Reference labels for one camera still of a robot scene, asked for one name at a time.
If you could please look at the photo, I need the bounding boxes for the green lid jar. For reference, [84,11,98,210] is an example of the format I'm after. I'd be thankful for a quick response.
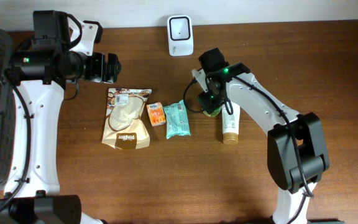
[203,107,221,117]

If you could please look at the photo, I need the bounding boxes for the white cream tube gold cap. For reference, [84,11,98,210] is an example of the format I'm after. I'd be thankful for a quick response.
[222,103,241,145]

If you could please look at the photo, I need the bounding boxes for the teal snack packet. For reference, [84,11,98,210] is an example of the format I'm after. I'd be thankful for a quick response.
[163,100,191,139]

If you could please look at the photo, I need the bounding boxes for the orange tissue pack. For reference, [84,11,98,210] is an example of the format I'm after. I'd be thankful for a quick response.
[147,102,167,126]

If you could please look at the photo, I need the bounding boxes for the tan bread bag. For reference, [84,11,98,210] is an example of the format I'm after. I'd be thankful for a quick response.
[102,88,152,150]

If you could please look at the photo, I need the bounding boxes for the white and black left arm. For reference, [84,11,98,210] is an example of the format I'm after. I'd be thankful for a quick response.
[0,11,121,223]

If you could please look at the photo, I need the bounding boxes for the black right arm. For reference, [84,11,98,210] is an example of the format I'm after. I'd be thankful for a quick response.
[192,48,330,223]

